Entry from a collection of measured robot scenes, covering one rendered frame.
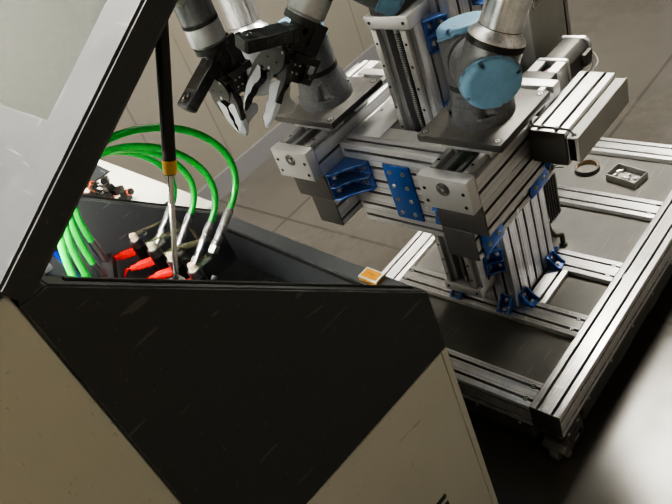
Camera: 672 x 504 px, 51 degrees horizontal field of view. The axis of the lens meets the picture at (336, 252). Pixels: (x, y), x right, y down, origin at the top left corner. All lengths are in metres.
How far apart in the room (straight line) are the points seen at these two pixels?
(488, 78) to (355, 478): 0.80
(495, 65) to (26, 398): 0.97
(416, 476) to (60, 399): 0.86
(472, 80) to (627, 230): 1.27
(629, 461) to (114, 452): 1.55
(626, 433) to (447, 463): 0.76
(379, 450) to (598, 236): 1.36
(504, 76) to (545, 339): 1.03
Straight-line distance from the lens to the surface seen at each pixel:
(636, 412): 2.31
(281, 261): 1.66
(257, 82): 1.38
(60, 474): 1.01
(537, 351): 2.20
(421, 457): 1.56
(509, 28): 1.41
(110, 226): 1.66
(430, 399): 1.50
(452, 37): 1.53
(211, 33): 1.46
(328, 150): 1.91
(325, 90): 1.90
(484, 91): 1.42
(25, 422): 0.95
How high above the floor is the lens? 1.86
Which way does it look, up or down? 36 degrees down
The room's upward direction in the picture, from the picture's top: 23 degrees counter-clockwise
